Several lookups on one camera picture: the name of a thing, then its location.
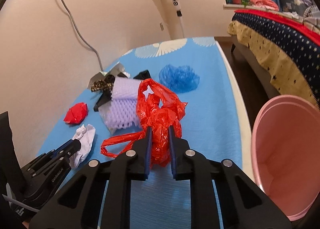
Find blue crumpled plastic bag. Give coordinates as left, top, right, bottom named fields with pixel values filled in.
left=158, top=65, right=200, bottom=94

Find clear storage bin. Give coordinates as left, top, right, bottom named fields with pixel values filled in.
left=279, top=0, right=312, bottom=16

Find black flat pouch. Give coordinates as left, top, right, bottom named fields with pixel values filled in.
left=93, top=69, right=151, bottom=112

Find leopard print black scrunchie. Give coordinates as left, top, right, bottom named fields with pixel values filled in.
left=91, top=75, right=116, bottom=92

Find blue patterned mat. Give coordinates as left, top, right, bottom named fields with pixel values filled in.
left=37, top=37, right=244, bottom=229

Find grey wall cable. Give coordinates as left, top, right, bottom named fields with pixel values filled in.
left=51, top=0, right=105, bottom=72

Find white green printed wrapper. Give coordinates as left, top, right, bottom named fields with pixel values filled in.
left=87, top=62, right=130, bottom=89

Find bed with star sheets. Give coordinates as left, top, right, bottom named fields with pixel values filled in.
left=228, top=9, right=319, bottom=107

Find pink folded clothes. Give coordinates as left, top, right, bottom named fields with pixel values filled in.
left=249, top=0, right=279, bottom=11

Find grey striped pillow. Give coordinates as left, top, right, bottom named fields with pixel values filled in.
left=303, top=5, right=319, bottom=29

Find small red crumpled wrapper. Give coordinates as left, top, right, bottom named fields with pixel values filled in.
left=63, top=102, right=88, bottom=124

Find white paper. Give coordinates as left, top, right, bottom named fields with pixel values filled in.
left=69, top=124, right=96, bottom=169

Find clear bag with brown card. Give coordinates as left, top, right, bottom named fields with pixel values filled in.
left=98, top=102, right=117, bottom=135

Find pink trash bin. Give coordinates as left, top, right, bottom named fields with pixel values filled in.
left=251, top=95, right=319, bottom=221

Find red plastic bag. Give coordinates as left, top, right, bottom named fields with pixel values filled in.
left=100, top=79, right=187, bottom=167

